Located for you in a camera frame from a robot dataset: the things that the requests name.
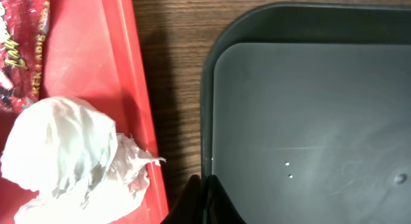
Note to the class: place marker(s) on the black plastic tray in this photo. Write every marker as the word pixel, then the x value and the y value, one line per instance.
pixel 305 113

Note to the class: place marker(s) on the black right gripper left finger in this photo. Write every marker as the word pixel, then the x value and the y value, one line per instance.
pixel 187 209

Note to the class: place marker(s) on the red snack wrapper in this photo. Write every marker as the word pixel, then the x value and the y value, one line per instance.
pixel 24 29

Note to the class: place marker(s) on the white tissue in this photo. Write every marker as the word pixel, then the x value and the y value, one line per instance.
pixel 82 169

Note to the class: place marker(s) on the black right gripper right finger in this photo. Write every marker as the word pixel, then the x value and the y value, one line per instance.
pixel 218 206

